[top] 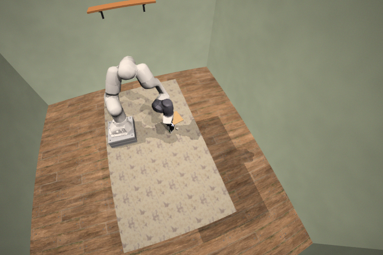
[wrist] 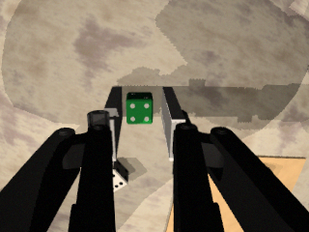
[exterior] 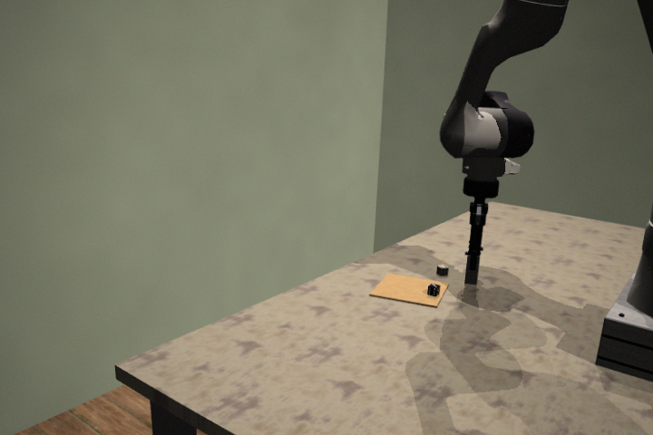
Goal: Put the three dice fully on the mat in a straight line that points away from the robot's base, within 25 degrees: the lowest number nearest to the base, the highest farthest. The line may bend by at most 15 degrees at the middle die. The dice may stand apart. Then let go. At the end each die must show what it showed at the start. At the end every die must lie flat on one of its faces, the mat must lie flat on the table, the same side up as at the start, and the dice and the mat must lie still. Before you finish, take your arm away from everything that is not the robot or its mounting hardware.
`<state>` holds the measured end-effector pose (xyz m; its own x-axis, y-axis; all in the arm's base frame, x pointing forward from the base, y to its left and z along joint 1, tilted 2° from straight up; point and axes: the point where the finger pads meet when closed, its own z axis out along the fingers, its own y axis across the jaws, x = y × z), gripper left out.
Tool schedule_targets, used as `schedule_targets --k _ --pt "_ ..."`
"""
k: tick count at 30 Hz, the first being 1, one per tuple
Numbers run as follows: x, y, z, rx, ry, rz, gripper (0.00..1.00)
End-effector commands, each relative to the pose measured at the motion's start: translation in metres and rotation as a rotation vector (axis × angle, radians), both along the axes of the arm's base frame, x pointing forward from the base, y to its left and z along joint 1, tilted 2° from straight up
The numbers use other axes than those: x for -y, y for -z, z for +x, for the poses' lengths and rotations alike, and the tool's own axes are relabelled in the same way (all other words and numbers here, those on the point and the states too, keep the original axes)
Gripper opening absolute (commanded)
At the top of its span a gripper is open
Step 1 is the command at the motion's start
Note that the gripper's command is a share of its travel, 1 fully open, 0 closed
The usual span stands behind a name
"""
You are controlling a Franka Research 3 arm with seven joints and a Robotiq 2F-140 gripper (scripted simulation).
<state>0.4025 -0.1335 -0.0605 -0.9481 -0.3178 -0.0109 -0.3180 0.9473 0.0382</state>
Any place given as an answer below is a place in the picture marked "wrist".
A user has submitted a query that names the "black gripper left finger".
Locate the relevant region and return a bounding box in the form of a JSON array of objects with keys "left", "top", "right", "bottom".
[{"left": 0, "top": 87, "right": 123, "bottom": 232}]

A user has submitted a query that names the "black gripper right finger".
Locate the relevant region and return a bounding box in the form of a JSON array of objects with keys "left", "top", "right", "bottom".
[{"left": 161, "top": 87, "right": 309, "bottom": 232}]

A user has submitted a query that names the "tan mat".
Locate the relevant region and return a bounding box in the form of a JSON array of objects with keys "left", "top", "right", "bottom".
[{"left": 165, "top": 156, "right": 306, "bottom": 232}]

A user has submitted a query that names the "green die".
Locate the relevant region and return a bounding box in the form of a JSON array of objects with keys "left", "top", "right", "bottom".
[{"left": 126, "top": 92, "right": 154, "bottom": 124}]

